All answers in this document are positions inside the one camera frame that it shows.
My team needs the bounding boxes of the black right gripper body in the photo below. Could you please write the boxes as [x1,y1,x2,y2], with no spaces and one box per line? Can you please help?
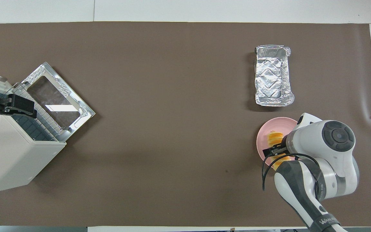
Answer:
[271,142,288,157]

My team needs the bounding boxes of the sliced orange bread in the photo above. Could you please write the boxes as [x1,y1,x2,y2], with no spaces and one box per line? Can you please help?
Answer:
[267,130,291,170]

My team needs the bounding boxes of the aluminium foil tray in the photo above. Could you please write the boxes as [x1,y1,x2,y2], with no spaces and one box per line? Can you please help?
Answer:
[254,45,295,107]

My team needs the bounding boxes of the glass oven door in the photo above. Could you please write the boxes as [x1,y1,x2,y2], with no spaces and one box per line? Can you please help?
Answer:
[21,62,96,142]

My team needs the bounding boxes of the cream toaster oven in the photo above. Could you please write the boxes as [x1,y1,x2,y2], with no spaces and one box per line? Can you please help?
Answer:
[0,70,67,194]

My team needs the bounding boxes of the pink round plate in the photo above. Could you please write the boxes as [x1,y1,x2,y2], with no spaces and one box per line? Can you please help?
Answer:
[256,117,302,167]

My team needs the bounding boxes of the brown table mat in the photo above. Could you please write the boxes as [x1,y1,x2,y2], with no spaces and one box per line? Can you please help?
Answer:
[0,22,371,227]

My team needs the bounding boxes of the metal oven wire rack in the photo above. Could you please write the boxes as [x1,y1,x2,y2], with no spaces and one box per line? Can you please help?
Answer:
[12,84,61,142]

